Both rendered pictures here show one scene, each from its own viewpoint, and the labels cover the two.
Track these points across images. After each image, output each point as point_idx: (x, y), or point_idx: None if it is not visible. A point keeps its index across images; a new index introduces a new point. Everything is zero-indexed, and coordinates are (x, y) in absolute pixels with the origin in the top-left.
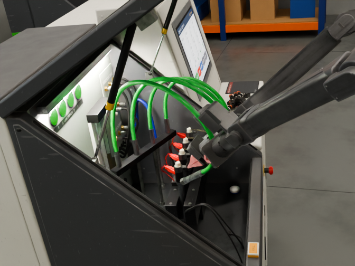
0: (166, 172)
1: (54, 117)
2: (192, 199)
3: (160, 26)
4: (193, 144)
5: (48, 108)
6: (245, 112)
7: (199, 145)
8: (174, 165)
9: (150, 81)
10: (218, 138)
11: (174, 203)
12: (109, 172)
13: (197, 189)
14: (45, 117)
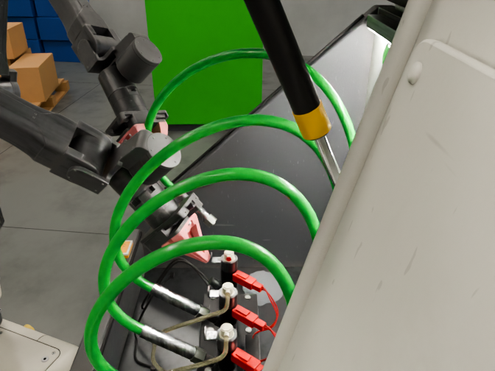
0: (269, 326)
1: (383, 55)
2: (209, 308)
3: (358, 126)
4: (188, 197)
5: (367, 20)
6: (96, 35)
7: (177, 203)
8: (236, 258)
9: (247, 49)
10: (138, 91)
11: (240, 297)
12: (278, 93)
13: (202, 333)
14: (385, 44)
